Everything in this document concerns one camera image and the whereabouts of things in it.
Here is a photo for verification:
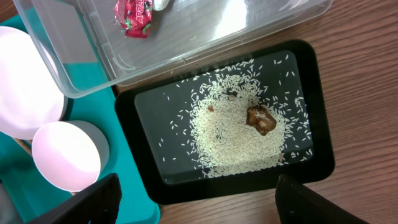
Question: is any brown food chunk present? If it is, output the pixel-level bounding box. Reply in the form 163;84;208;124
246;105;277;136

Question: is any pink small bowl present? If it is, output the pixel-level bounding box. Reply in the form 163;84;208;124
32;120;110;192

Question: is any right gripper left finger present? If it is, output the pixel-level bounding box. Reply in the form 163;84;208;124
28;173;122;224

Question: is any pile of rice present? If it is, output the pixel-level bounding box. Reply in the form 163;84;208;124
167;59;311;177

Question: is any clear plastic bin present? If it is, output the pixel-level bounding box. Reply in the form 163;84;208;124
14;0;333;98

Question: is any white tissue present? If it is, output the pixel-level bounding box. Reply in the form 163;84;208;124
152;0;170;11

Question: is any large white plate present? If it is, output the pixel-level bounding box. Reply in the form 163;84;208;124
1;26;68;140

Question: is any black waste tray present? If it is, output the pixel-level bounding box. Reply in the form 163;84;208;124
115;40;335;205

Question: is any grey bowl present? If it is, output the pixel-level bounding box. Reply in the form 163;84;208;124
0;183;24;224

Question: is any left wooden chopstick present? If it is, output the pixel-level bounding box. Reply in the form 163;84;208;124
14;138;32;156

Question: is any red snack wrapper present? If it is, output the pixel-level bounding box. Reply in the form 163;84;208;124
113;0;153;39

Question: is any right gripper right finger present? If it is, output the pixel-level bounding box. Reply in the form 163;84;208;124
275;174;367;224

